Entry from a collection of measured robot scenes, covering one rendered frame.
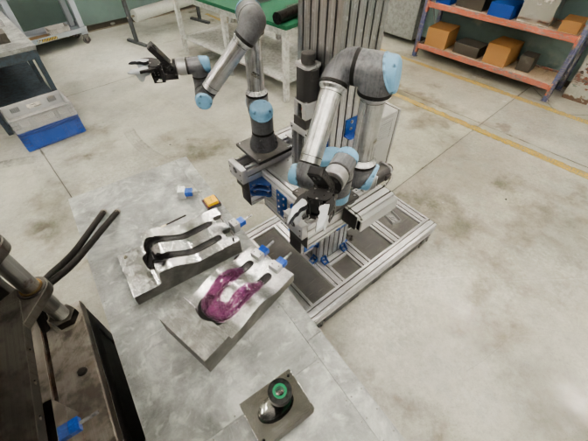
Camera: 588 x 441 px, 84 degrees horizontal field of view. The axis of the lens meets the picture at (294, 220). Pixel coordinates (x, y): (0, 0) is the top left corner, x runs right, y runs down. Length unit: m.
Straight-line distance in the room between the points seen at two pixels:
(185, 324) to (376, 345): 1.33
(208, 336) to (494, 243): 2.43
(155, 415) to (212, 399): 0.19
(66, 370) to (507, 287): 2.66
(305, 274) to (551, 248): 2.03
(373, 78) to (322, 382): 1.06
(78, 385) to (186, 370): 0.39
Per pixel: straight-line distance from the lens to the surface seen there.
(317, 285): 2.19
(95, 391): 1.52
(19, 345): 1.42
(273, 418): 1.25
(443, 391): 2.32
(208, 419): 1.33
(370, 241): 2.46
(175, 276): 1.53
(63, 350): 1.65
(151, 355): 1.46
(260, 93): 1.79
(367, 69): 1.13
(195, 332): 1.32
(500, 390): 2.46
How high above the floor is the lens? 2.08
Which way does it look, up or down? 48 degrees down
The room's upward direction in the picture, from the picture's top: straight up
